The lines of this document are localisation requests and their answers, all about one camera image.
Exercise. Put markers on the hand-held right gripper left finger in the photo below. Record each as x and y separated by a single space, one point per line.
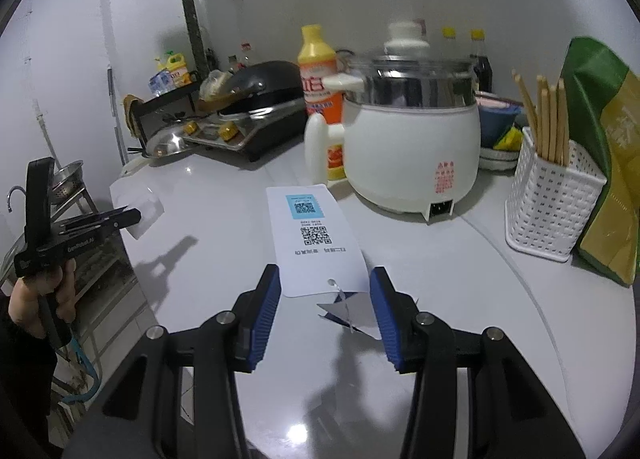
265 319

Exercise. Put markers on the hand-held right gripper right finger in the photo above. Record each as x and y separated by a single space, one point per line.
387 324

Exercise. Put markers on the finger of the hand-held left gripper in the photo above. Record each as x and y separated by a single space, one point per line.
125 220
100 216

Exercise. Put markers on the grey paper tag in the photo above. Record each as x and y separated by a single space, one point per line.
360 314

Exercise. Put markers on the white paper tag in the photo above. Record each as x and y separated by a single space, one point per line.
315 239

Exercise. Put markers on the person's left forearm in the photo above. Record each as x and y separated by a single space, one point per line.
25 389

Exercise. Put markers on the person's left hand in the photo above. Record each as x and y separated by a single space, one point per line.
25 304

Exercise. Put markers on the steel sink stand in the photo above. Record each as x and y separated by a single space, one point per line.
89 199

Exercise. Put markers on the steel faucet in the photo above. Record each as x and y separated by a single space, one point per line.
12 194

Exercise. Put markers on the steel sink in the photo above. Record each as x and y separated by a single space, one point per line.
10 254

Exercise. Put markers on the metal pole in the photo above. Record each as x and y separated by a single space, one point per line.
116 129

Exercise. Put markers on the steel wok lid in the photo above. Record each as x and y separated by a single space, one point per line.
167 141

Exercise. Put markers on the brown cloth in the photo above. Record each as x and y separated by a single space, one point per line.
134 114

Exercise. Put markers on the black rack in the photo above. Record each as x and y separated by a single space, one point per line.
165 99

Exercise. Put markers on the blue bottle pack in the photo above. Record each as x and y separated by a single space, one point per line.
160 84

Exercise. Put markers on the yellow oil jug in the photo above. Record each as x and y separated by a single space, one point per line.
177 71

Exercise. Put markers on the plastic bag of food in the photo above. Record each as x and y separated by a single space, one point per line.
215 84

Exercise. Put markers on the black induction cooker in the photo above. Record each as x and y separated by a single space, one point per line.
265 129

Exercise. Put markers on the white electric cooker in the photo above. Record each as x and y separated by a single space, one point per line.
410 149

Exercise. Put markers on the small brown bottle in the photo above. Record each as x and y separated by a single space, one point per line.
232 65

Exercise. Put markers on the white dish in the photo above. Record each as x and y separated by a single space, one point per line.
497 160

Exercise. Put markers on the white chopstick basket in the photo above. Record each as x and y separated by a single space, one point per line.
550 209

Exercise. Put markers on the black wok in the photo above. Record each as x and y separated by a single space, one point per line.
270 81

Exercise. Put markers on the clear bottle with red cap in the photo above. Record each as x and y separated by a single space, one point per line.
245 58

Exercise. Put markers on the dark vertical pipe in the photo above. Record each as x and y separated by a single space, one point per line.
192 14

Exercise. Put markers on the yellow green sponge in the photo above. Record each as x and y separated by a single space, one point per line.
510 139

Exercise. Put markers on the yellow detergent bottle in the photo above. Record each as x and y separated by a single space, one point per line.
317 74

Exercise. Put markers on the bundle of wooden chopsticks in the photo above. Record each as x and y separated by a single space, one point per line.
550 129

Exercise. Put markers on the green and yellow bag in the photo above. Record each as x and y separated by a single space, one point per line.
610 139

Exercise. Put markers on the white wall conduit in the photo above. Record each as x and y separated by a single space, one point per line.
47 139

